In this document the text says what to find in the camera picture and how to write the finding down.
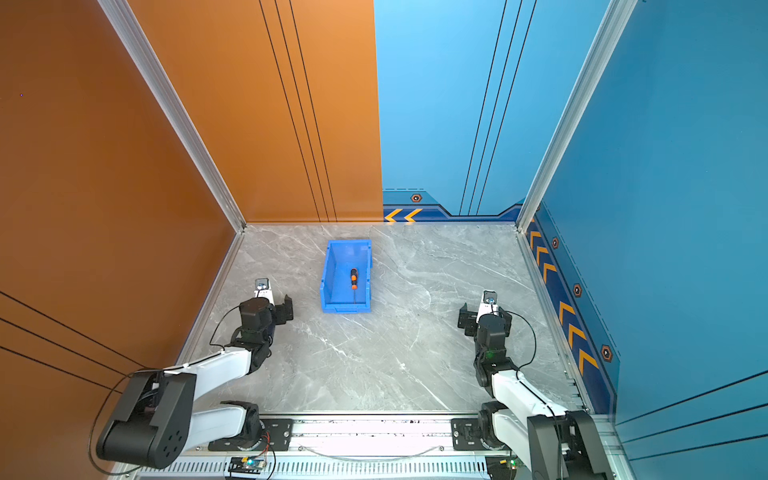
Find orange black screwdriver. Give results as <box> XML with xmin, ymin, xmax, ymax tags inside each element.
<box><xmin>350</xmin><ymin>268</ymin><xmax>359</xmax><ymax>290</ymax></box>

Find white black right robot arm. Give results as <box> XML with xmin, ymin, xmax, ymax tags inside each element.
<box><xmin>457</xmin><ymin>298</ymin><xmax>614</xmax><ymax>479</ymax></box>

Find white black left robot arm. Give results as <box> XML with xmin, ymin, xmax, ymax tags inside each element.
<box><xmin>88</xmin><ymin>289</ymin><xmax>294</xmax><ymax>469</ymax></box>

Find blue plastic bin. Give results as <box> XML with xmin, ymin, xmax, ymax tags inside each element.
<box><xmin>320</xmin><ymin>240</ymin><xmax>373</xmax><ymax>314</ymax></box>

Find green circuit board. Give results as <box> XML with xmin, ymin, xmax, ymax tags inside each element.
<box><xmin>227</xmin><ymin>456</ymin><xmax>267</xmax><ymax>478</ymax></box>

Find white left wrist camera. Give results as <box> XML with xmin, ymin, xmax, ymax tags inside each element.
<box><xmin>254</xmin><ymin>277</ymin><xmax>275</xmax><ymax>305</ymax></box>

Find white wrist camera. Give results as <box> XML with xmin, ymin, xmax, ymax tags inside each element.
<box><xmin>254</xmin><ymin>277</ymin><xmax>275</xmax><ymax>305</ymax></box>
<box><xmin>477</xmin><ymin>290</ymin><xmax>500</xmax><ymax>319</ymax></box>

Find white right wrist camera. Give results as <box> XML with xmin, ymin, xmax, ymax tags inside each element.
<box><xmin>477</xmin><ymin>290</ymin><xmax>500</xmax><ymax>319</ymax></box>

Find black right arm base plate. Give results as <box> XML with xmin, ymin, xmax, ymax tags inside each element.
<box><xmin>450</xmin><ymin>417</ymin><xmax>508</xmax><ymax>451</ymax></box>

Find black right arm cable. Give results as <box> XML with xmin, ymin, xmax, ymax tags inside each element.
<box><xmin>503</xmin><ymin>310</ymin><xmax>571</xmax><ymax>457</ymax></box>

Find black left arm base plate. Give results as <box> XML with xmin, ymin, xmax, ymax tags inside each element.
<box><xmin>207</xmin><ymin>418</ymin><xmax>294</xmax><ymax>454</ymax></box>

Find aluminium front rail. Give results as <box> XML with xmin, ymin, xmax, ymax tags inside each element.
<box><xmin>111</xmin><ymin>412</ymin><xmax>531</xmax><ymax>479</ymax></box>

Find aluminium corner post right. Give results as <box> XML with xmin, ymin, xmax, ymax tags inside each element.
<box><xmin>516</xmin><ymin>0</ymin><xmax>638</xmax><ymax>234</ymax></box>

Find aluminium corner post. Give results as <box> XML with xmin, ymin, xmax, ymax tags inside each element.
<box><xmin>516</xmin><ymin>0</ymin><xmax>638</xmax><ymax>234</ymax></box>
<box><xmin>98</xmin><ymin>0</ymin><xmax>247</xmax><ymax>233</ymax></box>

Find aluminium corner post left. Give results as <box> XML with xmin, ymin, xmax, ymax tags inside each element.
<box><xmin>98</xmin><ymin>0</ymin><xmax>247</xmax><ymax>233</ymax></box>

